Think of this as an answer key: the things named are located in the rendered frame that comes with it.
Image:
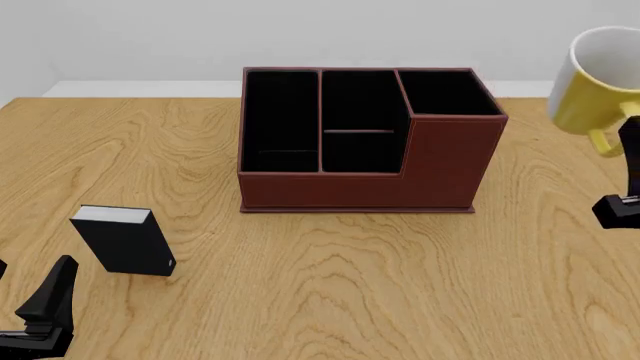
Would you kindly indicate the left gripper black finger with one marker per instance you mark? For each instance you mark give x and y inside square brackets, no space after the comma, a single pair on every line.
[2,268]
[52,296]

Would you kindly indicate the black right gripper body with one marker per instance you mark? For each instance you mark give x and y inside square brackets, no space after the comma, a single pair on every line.
[620,213]

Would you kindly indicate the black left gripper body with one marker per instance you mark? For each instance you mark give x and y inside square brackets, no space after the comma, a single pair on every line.
[35,345]

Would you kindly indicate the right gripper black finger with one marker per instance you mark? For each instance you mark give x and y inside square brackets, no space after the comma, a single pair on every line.
[632,161]

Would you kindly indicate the yellow and white mug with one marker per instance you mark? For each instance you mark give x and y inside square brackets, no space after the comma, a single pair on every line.
[587,101]

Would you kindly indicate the red-brown desk caddy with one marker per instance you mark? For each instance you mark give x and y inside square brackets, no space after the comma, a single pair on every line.
[450,161]

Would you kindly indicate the black book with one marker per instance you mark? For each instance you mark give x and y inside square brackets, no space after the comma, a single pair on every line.
[127,243]

